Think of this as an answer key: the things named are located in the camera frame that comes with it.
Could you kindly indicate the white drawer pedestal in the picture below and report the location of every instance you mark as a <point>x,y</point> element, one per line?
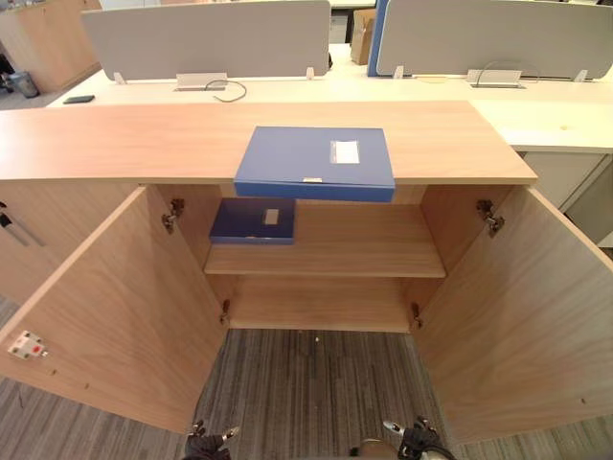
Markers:
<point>560,177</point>

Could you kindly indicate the white door lock red dot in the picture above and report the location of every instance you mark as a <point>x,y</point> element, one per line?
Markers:
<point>26,344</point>

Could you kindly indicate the wooden cabinet shelf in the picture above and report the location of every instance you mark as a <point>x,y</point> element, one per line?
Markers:
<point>335,259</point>

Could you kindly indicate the brown cardboard box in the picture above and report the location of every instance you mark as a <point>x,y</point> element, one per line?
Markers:
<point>362,36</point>

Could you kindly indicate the wooden cabinet door with lock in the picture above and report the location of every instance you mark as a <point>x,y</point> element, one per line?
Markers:
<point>120,311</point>

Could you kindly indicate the white partition clamp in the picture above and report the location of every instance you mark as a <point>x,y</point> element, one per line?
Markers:
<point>120,78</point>
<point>310,73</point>
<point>581,76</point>
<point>399,72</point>

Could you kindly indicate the metal door hinge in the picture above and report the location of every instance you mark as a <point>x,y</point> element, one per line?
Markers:
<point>491,219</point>
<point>171,218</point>
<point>224,314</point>
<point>416,316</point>

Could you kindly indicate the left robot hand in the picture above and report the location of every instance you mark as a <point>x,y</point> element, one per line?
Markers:
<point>203,448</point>

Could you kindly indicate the wooden office cabinet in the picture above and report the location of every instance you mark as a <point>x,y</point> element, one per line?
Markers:
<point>143,139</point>

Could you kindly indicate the grey desk partition screen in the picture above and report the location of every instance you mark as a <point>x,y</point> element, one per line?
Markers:
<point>206,38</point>
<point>498,33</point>

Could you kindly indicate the plain wooden cabinet door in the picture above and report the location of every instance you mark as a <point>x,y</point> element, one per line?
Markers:
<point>517,311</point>

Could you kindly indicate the tall wooden storage cabinet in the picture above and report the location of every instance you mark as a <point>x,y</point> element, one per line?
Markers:
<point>48,38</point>

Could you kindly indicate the blue file box folder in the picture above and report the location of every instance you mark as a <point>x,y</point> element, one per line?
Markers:
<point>287,153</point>
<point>239,220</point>

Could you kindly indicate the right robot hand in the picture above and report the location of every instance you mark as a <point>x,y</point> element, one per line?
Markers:
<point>419,438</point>

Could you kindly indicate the white office desk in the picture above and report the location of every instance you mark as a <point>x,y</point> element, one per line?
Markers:
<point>551,120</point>

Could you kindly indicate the grey waste bin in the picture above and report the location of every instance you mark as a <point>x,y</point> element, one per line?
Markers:
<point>22,85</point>

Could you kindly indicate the blue partition panel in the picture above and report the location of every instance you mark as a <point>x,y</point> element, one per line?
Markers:
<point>376,43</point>

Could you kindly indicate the black phone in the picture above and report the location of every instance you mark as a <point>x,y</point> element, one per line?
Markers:
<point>79,99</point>

